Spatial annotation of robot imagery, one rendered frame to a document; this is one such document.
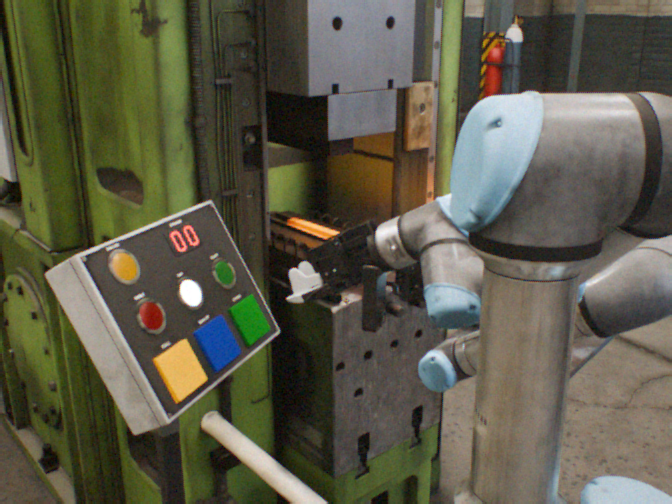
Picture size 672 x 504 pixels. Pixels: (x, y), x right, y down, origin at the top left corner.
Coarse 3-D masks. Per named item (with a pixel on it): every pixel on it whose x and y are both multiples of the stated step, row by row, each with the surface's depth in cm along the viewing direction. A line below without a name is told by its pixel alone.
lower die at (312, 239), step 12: (288, 216) 188; (300, 216) 191; (276, 228) 181; (288, 228) 181; (300, 228) 178; (336, 228) 180; (276, 240) 175; (300, 240) 171; (312, 240) 171; (324, 240) 170; (276, 252) 170; (288, 252) 166; (300, 252) 166; (288, 264) 167; (348, 288) 160
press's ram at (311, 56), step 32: (288, 0) 137; (320, 0) 135; (352, 0) 140; (384, 0) 145; (288, 32) 139; (320, 32) 137; (352, 32) 142; (384, 32) 148; (288, 64) 142; (320, 64) 139; (352, 64) 144; (384, 64) 150
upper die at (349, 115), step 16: (272, 96) 157; (288, 96) 152; (304, 96) 148; (320, 96) 144; (336, 96) 143; (352, 96) 146; (368, 96) 149; (384, 96) 152; (272, 112) 158; (288, 112) 154; (304, 112) 149; (320, 112) 145; (336, 112) 145; (352, 112) 147; (368, 112) 150; (384, 112) 154; (272, 128) 160; (288, 128) 155; (304, 128) 150; (320, 128) 146; (336, 128) 146; (352, 128) 149; (368, 128) 152; (384, 128) 155
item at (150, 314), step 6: (144, 306) 105; (150, 306) 105; (156, 306) 106; (144, 312) 104; (150, 312) 105; (156, 312) 106; (144, 318) 104; (150, 318) 105; (156, 318) 105; (162, 318) 107; (144, 324) 103; (150, 324) 104; (156, 324) 105
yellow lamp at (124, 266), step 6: (114, 258) 103; (120, 258) 104; (126, 258) 105; (114, 264) 103; (120, 264) 104; (126, 264) 105; (132, 264) 106; (114, 270) 102; (120, 270) 103; (126, 270) 104; (132, 270) 105; (120, 276) 103; (126, 276) 104; (132, 276) 105
